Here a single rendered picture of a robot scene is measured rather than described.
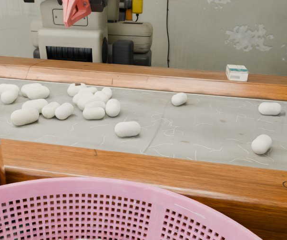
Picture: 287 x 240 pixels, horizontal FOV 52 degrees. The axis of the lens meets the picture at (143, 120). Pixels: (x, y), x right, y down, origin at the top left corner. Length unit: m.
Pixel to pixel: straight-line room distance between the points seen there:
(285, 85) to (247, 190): 0.39
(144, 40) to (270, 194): 1.14
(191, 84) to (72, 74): 0.24
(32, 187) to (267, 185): 0.18
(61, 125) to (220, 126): 0.22
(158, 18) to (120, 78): 1.90
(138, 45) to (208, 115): 0.91
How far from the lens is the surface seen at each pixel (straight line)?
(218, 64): 2.55
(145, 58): 1.35
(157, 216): 0.23
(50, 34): 1.10
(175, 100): 0.48
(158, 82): 0.58
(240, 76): 0.60
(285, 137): 0.43
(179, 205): 0.22
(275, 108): 0.50
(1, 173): 0.25
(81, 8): 0.63
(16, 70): 0.68
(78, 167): 0.26
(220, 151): 0.35
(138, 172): 0.25
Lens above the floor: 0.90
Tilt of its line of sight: 21 degrees down
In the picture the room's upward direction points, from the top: 2 degrees clockwise
